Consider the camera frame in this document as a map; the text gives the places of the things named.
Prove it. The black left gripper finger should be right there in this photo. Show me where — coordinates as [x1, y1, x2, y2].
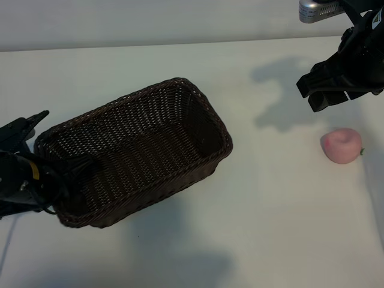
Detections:
[23, 110, 50, 133]
[59, 155, 98, 181]

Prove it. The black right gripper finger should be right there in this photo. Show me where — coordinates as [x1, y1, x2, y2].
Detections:
[307, 88, 353, 113]
[296, 61, 349, 97]

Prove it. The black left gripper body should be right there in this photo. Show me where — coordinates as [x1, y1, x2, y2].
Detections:
[0, 118, 66, 208]

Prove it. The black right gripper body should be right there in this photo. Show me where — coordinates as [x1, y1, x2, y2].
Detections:
[326, 8, 384, 101]

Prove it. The pink peach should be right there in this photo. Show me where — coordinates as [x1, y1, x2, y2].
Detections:
[320, 127, 366, 165]

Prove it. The dark brown wicker basket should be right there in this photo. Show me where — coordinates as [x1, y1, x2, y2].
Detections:
[34, 77, 234, 229]

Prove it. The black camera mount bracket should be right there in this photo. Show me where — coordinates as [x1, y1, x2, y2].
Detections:
[314, 0, 373, 31]

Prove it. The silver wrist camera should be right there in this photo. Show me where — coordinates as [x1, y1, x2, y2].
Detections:
[298, 0, 346, 22]

